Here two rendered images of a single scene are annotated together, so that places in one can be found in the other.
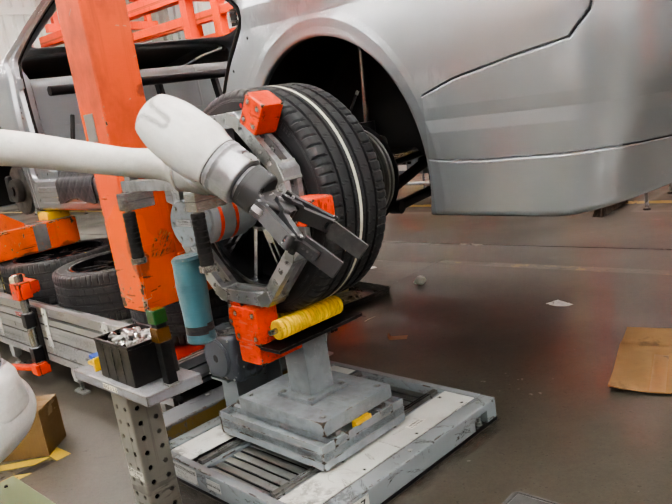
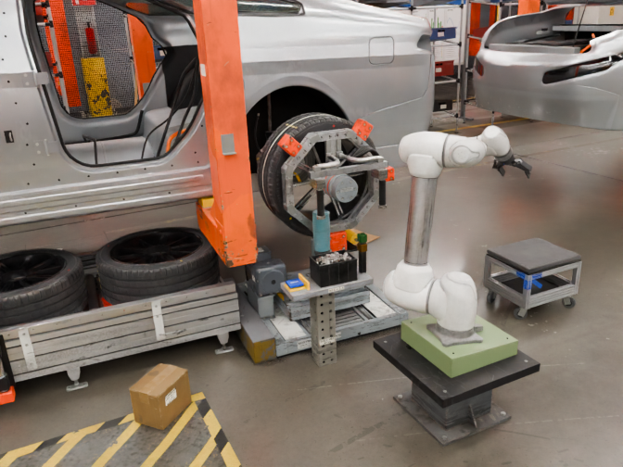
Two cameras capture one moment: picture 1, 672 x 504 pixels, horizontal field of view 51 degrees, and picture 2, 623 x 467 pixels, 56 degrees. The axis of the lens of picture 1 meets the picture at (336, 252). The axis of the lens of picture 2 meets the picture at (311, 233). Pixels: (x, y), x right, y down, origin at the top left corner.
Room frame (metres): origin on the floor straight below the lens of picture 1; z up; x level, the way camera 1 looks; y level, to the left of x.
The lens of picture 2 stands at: (1.01, 3.06, 1.68)
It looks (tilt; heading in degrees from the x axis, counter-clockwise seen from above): 21 degrees down; 292
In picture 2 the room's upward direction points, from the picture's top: 3 degrees counter-clockwise
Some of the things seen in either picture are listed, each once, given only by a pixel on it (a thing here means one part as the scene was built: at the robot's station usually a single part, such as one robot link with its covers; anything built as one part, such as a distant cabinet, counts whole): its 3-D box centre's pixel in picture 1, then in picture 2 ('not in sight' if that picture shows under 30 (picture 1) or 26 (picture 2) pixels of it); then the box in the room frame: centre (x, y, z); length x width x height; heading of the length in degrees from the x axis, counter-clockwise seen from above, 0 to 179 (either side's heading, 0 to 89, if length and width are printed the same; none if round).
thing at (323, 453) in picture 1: (310, 415); (318, 293); (2.13, 0.17, 0.13); 0.50 x 0.36 x 0.10; 43
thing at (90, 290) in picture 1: (125, 280); (19, 292); (3.46, 1.07, 0.39); 0.66 x 0.66 x 0.24
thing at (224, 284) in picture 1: (235, 210); (332, 182); (1.98, 0.26, 0.85); 0.54 x 0.07 x 0.54; 43
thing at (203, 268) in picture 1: (202, 240); (382, 193); (1.70, 0.32, 0.83); 0.04 x 0.04 x 0.16
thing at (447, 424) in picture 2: not in sight; (451, 380); (1.25, 0.84, 0.15); 0.50 x 0.50 x 0.30; 47
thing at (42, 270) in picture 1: (63, 270); not in sight; (3.99, 1.57, 0.39); 0.66 x 0.66 x 0.24
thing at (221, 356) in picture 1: (265, 354); (262, 278); (2.42, 0.31, 0.26); 0.42 x 0.18 x 0.35; 133
